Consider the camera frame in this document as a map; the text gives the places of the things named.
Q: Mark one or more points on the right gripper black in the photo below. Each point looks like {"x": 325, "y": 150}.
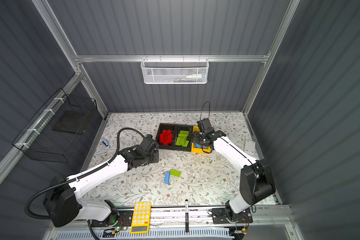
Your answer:
{"x": 200, "y": 139}

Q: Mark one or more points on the green lego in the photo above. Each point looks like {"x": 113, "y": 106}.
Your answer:
{"x": 185, "y": 144}
{"x": 175, "y": 173}
{"x": 178, "y": 142}
{"x": 182, "y": 139}
{"x": 183, "y": 136}
{"x": 186, "y": 133}

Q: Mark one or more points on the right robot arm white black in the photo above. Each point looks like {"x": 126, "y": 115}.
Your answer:
{"x": 256, "y": 179}

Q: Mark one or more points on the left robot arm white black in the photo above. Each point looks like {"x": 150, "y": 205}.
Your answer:
{"x": 62, "y": 202}

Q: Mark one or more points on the yellow bin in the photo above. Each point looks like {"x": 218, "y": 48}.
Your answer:
{"x": 198, "y": 150}

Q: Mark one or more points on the black bin middle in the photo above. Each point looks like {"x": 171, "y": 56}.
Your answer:
{"x": 179, "y": 128}

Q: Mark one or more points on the black bin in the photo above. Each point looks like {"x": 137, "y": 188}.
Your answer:
{"x": 179, "y": 128}
{"x": 166, "y": 127}

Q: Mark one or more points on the small blue grey clip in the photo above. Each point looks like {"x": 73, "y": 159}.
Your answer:
{"x": 105, "y": 143}

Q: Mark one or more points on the black bin left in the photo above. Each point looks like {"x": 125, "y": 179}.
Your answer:
{"x": 166, "y": 127}

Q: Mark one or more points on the thin blue lego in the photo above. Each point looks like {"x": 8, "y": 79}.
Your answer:
{"x": 167, "y": 178}

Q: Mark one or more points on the white tube in basket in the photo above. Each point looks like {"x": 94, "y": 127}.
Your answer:
{"x": 197, "y": 77}

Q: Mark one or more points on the black marker pen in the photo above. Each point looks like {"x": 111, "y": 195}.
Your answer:
{"x": 187, "y": 215}

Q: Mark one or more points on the yellow calculator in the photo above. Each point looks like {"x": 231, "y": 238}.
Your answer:
{"x": 140, "y": 222}

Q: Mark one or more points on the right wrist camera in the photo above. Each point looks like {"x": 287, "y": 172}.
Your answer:
{"x": 205, "y": 126}

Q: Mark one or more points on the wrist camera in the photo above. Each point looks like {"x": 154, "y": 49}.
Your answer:
{"x": 149, "y": 144}
{"x": 205, "y": 126}

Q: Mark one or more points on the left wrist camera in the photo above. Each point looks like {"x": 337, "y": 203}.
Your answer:
{"x": 149, "y": 144}

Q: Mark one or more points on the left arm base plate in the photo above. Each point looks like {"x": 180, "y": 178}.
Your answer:
{"x": 121, "y": 219}

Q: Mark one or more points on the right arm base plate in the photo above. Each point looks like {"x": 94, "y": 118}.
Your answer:
{"x": 223, "y": 216}

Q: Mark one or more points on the black wire basket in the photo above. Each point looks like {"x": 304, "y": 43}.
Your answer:
{"x": 55, "y": 135}

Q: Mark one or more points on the white wire basket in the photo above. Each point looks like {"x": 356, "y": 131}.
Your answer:
{"x": 166, "y": 71}

